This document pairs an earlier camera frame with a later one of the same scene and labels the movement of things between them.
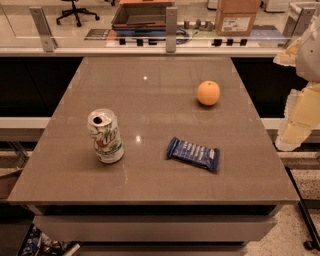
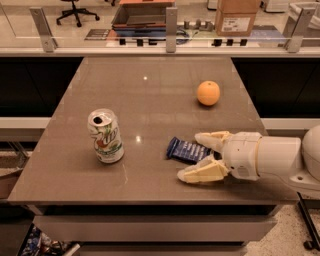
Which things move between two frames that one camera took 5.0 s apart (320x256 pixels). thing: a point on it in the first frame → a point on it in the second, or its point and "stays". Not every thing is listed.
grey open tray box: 142,18 stays
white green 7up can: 105,133 stays
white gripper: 310,53 → 241,155
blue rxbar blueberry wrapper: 193,153 stays
